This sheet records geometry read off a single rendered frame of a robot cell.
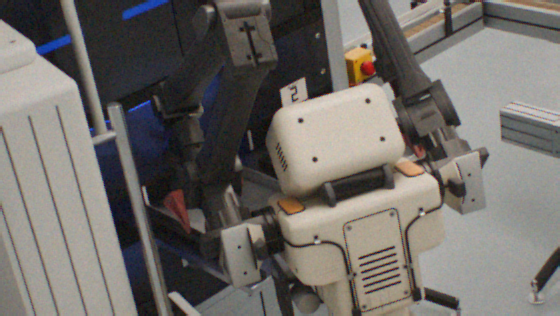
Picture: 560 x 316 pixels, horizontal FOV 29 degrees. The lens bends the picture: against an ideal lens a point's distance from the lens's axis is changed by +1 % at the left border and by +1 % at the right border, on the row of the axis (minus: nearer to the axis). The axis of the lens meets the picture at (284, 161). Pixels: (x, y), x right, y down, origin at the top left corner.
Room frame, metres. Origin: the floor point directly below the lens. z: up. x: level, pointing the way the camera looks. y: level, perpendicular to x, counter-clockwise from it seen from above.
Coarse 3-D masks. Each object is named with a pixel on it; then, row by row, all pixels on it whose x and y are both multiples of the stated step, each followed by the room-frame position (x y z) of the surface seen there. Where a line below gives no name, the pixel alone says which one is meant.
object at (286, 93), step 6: (294, 84) 2.56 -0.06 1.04; (300, 84) 2.57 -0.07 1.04; (282, 90) 2.53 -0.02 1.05; (288, 90) 2.55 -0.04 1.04; (294, 90) 2.56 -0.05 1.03; (300, 90) 2.57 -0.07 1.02; (306, 90) 2.58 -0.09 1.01; (282, 96) 2.53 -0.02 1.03; (288, 96) 2.54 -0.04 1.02; (294, 96) 2.55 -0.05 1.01; (300, 96) 2.57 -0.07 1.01; (306, 96) 2.58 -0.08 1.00; (282, 102) 2.53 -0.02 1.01; (288, 102) 2.54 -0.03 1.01; (294, 102) 2.55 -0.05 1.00; (300, 102) 2.56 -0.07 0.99
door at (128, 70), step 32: (0, 0) 2.14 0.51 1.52; (32, 0) 2.18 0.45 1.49; (96, 0) 2.27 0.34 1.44; (128, 0) 2.32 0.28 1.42; (160, 0) 2.36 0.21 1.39; (32, 32) 2.17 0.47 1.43; (64, 32) 2.21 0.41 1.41; (96, 32) 2.26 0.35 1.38; (128, 32) 2.30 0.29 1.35; (160, 32) 2.35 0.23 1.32; (64, 64) 2.20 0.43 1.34; (96, 64) 2.24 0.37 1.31; (128, 64) 2.29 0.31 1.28; (160, 64) 2.34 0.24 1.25
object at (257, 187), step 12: (252, 180) 2.39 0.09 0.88; (264, 180) 2.35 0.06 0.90; (276, 180) 2.31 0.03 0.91; (252, 192) 2.33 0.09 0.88; (264, 192) 2.32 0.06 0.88; (276, 192) 2.31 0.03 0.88; (156, 204) 2.35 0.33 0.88; (252, 204) 2.27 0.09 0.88; (264, 204) 2.26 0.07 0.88; (168, 216) 2.23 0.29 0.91; (192, 216) 2.26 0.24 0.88; (192, 228) 2.16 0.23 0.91; (204, 228) 2.20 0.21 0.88
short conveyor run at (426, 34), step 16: (416, 0) 3.18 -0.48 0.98; (432, 0) 3.17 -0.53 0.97; (448, 0) 3.07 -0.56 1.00; (464, 0) 3.17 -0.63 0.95; (400, 16) 3.09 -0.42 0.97; (416, 16) 3.16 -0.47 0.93; (432, 16) 3.08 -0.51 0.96; (448, 16) 3.07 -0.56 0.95; (464, 16) 3.13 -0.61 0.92; (480, 16) 3.17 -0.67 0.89; (416, 32) 3.04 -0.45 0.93; (432, 32) 3.04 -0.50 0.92; (448, 32) 3.06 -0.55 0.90; (464, 32) 3.12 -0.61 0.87; (368, 48) 2.91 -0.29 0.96; (416, 48) 2.99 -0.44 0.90; (432, 48) 3.03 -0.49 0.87; (448, 48) 3.07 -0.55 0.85; (368, 80) 2.85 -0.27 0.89
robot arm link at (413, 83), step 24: (360, 0) 2.04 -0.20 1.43; (384, 0) 2.00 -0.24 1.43; (384, 24) 1.97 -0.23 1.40; (384, 48) 1.95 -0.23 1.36; (408, 48) 1.93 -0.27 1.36; (408, 72) 1.90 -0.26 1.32; (408, 96) 1.87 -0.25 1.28; (432, 96) 1.87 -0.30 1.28; (408, 120) 1.84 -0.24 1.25; (456, 120) 1.83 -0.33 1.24
